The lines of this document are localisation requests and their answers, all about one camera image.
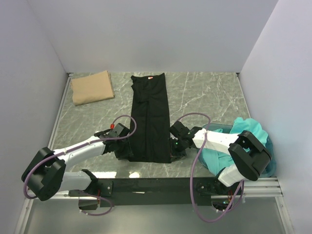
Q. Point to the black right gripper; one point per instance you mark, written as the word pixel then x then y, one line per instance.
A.
pixel 173 153

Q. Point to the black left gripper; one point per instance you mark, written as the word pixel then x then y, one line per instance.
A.
pixel 127 151

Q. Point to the black t-shirt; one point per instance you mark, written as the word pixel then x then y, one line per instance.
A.
pixel 150 109

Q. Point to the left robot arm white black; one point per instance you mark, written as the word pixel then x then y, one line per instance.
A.
pixel 47 173

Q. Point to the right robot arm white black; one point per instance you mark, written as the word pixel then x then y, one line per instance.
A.
pixel 250 156

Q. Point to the teal t-shirt in basket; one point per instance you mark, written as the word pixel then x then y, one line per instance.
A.
pixel 215 161

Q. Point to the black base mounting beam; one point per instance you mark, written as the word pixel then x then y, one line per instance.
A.
pixel 156 191

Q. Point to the folded tan t-shirt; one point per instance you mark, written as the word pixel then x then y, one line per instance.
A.
pixel 92 88

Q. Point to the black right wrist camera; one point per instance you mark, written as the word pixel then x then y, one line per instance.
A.
pixel 181 132

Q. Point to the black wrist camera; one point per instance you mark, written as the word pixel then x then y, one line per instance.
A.
pixel 116 132
pixel 181 132

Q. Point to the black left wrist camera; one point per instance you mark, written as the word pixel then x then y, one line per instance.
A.
pixel 116 132

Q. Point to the aluminium rail frame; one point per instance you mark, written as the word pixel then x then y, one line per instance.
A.
pixel 264 187

